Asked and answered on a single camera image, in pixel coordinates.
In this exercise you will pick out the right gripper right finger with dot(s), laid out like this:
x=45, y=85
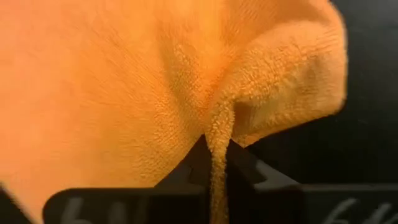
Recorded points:
x=295, y=205

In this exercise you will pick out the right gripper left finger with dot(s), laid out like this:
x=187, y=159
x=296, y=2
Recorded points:
x=140, y=205

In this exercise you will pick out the orange microfiber towel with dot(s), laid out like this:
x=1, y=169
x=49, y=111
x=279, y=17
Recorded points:
x=109, y=77

